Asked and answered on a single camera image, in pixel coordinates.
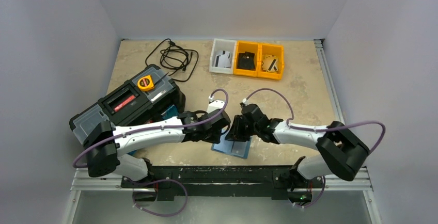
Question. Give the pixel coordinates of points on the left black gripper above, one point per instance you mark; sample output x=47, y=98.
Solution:
x=215, y=139

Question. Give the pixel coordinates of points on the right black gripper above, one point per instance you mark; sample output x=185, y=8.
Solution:
x=241, y=125

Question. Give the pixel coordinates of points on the blue card holder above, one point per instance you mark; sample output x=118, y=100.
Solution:
x=232, y=148

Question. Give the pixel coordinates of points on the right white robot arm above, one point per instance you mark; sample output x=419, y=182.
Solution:
x=340, y=151

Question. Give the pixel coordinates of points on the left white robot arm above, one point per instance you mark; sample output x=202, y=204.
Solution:
x=107, y=147

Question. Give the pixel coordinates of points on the black cards in bin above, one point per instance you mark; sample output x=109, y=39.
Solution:
x=246, y=61

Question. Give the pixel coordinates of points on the white cards in bin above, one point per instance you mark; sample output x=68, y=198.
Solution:
x=222, y=59

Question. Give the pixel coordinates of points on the gold cards in bin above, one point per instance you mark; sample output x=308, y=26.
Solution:
x=270, y=63

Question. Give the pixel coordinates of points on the black tool box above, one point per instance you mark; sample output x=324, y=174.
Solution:
x=129, y=106

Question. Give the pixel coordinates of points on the left yellow plastic bin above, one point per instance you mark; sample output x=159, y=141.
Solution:
x=245, y=46

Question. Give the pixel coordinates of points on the yellow plastic bin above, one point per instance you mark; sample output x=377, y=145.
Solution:
x=276, y=50
x=245, y=46

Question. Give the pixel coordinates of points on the white plastic bin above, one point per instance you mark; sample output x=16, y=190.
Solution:
x=227, y=45

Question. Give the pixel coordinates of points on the right yellow plastic bin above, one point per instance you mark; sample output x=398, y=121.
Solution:
x=276, y=50

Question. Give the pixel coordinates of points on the yellow tape measure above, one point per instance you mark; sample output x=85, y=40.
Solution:
x=145, y=83

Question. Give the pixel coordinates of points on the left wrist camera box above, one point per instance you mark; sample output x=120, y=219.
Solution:
x=215, y=105

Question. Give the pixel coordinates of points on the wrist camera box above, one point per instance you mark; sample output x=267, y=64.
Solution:
x=244, y=102
x=215, y=105

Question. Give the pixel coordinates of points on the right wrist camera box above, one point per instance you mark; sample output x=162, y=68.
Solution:
x=244, y=102

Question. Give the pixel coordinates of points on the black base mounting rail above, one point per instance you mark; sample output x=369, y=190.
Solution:
x=275, y=182

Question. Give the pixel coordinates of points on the aluminium frame rail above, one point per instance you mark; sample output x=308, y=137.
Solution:
x=328, y=80

